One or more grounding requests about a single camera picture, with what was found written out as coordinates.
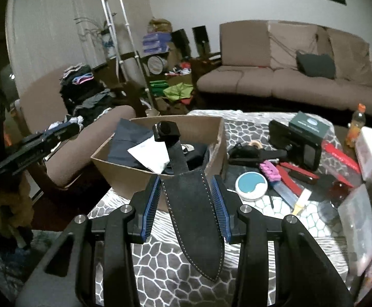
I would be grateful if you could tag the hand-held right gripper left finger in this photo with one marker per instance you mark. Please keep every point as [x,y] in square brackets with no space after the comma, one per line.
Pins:
[150,205]

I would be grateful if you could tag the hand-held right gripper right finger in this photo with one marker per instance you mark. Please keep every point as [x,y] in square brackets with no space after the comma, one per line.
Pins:
[219,208]

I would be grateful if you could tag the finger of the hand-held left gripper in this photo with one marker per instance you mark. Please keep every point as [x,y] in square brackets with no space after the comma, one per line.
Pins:
[62,131]

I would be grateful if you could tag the black suede knife sheath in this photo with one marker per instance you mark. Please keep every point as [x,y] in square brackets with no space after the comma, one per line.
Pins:
[192,224]

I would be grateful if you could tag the cardboard box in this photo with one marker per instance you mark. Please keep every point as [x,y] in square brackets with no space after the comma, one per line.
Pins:
[125,174]

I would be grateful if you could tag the red case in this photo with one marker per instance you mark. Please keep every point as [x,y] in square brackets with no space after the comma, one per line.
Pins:
[298,172]

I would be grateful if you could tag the person's left hand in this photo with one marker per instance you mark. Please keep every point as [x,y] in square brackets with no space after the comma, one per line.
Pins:
[8,204]

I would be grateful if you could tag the brown armchair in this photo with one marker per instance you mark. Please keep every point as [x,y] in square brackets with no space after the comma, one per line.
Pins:
[74,166]

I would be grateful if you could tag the round teal and white tin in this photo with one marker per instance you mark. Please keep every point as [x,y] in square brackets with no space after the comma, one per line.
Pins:
[251,187]

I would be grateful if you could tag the pile of clothes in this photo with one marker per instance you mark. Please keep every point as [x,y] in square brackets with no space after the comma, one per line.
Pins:
[83,92]

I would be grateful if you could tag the white paper sheet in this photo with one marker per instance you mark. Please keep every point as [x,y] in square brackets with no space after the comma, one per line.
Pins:
[150,156]

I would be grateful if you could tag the black pouch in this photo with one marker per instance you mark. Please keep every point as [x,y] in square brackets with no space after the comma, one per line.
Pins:
[245,156]

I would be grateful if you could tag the dark blue cloth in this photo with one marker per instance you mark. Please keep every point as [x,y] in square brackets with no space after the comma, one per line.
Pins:
[125,144]

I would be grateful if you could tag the patterned grey tablecloth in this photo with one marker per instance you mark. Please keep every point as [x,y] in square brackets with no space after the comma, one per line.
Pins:
[160,268]

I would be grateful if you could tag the translucent blue strip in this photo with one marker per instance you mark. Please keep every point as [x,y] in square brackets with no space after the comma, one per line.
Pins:
[286,193]

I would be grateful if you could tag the tape roll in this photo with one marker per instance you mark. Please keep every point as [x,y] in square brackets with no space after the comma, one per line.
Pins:
[255,144]

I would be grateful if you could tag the white and yellow tool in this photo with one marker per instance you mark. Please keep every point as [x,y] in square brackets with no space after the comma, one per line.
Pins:
[301,201]

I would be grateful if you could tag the black phone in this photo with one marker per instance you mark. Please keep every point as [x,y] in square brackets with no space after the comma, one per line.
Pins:
[278,136]

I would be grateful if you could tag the black boxy device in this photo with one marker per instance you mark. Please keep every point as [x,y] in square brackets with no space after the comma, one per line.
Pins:
[309,153]

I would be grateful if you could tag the white curtain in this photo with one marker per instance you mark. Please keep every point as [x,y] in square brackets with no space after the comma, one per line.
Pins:
[51,22]

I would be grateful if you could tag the round grey fan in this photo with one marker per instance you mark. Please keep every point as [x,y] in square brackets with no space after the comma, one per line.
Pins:
[157,65]

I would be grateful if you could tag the green cloth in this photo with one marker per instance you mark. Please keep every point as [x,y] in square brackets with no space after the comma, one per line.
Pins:
[178,91]

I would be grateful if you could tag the white pole stand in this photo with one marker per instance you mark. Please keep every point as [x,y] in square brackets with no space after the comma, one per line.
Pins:
[109,22]

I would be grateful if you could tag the dark red jar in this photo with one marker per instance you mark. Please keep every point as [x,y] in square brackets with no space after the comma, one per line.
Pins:
[338,193]

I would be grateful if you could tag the dark green box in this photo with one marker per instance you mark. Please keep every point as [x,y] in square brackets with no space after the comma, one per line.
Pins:
[309,126]

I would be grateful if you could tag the stack of blue packets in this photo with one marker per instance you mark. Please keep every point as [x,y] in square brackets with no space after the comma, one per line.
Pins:
[155,43]

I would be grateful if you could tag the red flat packet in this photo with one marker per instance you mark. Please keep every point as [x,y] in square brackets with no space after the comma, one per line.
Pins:
[339,156]

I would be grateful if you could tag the brown sofa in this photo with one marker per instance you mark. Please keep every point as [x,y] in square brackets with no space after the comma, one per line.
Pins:
[269,83]

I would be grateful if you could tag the clear plastic box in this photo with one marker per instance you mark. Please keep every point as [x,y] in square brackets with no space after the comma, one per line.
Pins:
[358,227]

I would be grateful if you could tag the black speaker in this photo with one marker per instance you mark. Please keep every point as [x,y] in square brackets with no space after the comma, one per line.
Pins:
[201,38]
[181,43]

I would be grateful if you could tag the orange drink bottle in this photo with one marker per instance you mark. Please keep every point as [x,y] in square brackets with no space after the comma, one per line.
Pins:
[355,128]

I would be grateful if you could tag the dark grey cushion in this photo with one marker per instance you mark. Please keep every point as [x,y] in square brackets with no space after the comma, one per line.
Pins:
[315,65]

